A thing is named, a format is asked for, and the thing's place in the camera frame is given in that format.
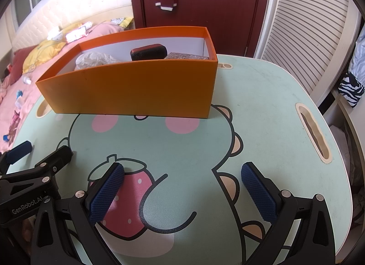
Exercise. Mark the zebra print cloth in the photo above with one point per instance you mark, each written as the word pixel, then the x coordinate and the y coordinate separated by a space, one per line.
pixel 352 88

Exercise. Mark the crumpled white tissue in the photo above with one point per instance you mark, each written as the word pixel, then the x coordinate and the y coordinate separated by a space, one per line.
pixel 94 59

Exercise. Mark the maroon pillow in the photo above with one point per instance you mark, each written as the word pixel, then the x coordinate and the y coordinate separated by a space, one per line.
pixel 20 62

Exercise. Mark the dark red door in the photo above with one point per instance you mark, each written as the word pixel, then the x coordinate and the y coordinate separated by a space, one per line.
pixel 214 11

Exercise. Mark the orange cardboard box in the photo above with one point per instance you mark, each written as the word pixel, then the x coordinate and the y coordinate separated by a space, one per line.
pixel 128 91

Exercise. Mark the white louvered closet door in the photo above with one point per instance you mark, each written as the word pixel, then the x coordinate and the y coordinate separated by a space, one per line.
pixel 308 31

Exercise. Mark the black red hard case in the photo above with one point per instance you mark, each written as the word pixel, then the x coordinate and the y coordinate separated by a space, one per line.
pixel 148 52

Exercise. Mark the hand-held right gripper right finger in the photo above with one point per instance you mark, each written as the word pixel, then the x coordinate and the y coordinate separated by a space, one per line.
pixel 258 193

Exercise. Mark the blue white striped shirt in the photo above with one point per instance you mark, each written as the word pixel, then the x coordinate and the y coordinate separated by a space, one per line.
pixel 360 54

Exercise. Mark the cream tufted headboard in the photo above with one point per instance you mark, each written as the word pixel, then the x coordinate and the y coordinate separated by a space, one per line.
pixel 85 2

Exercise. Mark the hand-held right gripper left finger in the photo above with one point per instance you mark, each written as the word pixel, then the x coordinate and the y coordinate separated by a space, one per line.
pixel 107 193

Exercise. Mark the pink blanket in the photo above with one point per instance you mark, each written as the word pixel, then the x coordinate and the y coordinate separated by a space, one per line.
pixel 11 105

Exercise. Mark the brown card box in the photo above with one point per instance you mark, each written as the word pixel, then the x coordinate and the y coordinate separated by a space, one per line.
pixel 185 56

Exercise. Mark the yellow patterned pillow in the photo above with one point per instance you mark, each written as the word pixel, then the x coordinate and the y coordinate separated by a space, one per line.
pixel 122 22

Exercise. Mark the green cartoon desktop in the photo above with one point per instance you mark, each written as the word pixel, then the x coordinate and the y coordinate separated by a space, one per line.
pixel 185 145

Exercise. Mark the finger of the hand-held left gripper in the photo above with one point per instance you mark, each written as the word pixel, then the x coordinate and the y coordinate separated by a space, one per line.
pixel 58 158
pixel 20 149

